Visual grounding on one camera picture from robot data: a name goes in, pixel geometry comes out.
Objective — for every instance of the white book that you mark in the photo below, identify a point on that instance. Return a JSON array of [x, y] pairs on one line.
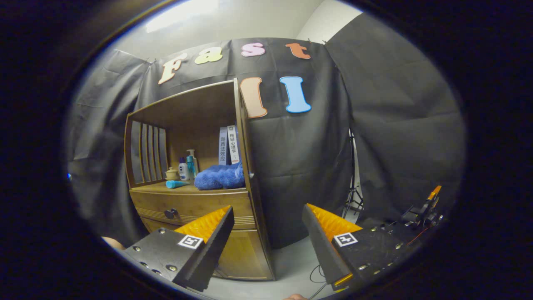
[[234, 143]]

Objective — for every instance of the beige lidded teacup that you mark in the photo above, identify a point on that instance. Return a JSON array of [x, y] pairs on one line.
[[171, 174]]

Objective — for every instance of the wooden countertop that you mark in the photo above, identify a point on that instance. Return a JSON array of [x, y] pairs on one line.
[[152, 187]]

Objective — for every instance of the white lotion bottle blue cap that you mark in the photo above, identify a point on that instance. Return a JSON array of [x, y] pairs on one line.
[[183, 171]]

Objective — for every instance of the blue folded towel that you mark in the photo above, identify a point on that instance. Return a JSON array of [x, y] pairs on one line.
[[218, 177]]

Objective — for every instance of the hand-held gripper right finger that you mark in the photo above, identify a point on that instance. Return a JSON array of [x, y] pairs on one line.
[[322, 250]]

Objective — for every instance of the black and orange device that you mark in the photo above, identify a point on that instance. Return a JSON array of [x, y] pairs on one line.
[[422, 212]]

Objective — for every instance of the person's bare limb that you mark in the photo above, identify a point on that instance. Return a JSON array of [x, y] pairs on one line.
[[112, 243]]

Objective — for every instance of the blue cosmetic tube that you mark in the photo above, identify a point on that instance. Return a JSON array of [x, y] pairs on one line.
[[177, 184]]

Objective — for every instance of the blue pump bottle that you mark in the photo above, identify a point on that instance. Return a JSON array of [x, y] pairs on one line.
[[190, 166]]

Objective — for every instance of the wooden drawer with black knob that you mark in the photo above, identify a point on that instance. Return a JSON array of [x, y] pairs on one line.
[[208, 206]]

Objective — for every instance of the black light stand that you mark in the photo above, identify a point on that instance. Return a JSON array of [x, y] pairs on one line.
[[353, 196]]

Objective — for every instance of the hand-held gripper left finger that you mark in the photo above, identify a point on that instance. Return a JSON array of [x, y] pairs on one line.
[[212, 254]]

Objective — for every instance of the wooden cabinet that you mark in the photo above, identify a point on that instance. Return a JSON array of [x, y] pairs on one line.
[[187, 108]]

